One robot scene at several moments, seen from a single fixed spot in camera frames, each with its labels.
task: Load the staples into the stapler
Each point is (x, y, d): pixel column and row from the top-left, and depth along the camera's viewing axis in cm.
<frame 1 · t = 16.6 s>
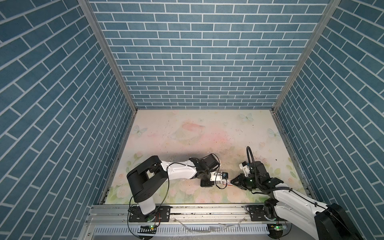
left hand: (212, 180, 85), fingers open
right hand: (230, 181, 83), fingers closed
red staple box: (228, 183, 85), point 2 cm above the table

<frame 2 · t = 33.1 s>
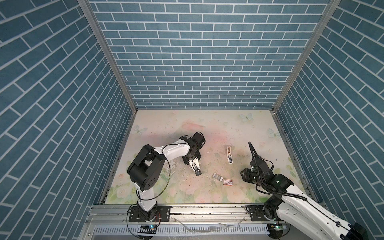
left hand: (194, 155, 93), fingers open
right hand: (240, 172, 82), fingers open
pink stapler: (229, 155, 95), point 2 cm above the table
the other named things where they were.

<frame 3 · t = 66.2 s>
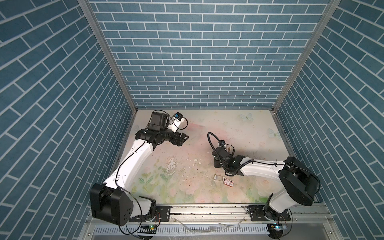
left hand: (182, 132, 79), fingers open
right hand: (215, 157, 90), fingers open
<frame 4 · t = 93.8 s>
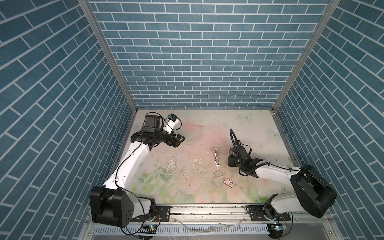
left hand: (178, 134, 80), fingers open
right hand: (228, 155, 92), fingers closed
empty clear staple tray: (219, 173, 89), on the table
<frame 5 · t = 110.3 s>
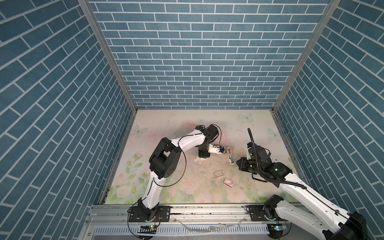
left hand: (204, 153, 94), fingers closed
right hand: (235, 160, 80), fingers closed
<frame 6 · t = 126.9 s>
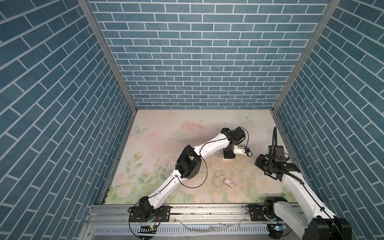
left hand: (229, 154, 94), fingers open
right hand: (255, 159, 85), fingers closed
